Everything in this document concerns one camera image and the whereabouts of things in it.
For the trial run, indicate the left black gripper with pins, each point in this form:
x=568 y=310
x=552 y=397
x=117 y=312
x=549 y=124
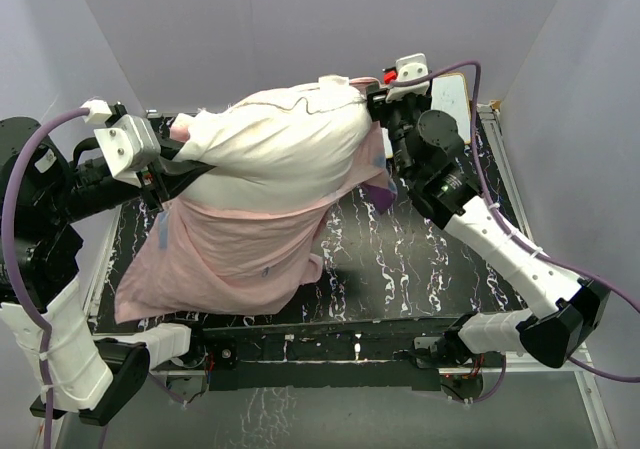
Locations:
x=162 y=176

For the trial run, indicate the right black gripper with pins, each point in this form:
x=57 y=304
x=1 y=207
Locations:
x=380 y=108

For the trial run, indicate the purple Elsa print pillowcase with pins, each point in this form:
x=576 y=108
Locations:
x=197 y=258

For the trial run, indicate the white pillow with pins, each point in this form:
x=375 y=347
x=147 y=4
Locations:
x=282 y=149

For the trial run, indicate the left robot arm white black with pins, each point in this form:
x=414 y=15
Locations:
x=43 y=195

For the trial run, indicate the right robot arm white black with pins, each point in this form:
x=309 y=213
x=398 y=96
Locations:
x=562 y=308

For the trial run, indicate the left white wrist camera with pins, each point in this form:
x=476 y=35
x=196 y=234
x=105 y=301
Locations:
x=127 y=142

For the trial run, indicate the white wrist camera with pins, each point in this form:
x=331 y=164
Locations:
x=127 y=142
x=407 y=77

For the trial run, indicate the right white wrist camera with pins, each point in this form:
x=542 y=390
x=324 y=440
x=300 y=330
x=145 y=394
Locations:
x=407 y=77

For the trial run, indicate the small whiteboard with orange frame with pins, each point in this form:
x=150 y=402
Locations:
x=450 y=95

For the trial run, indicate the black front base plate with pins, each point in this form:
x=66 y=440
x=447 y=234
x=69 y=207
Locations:
x=320 y=364

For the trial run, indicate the aluminium table frame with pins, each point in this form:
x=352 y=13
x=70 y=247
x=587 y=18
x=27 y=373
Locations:
x=564 y=305

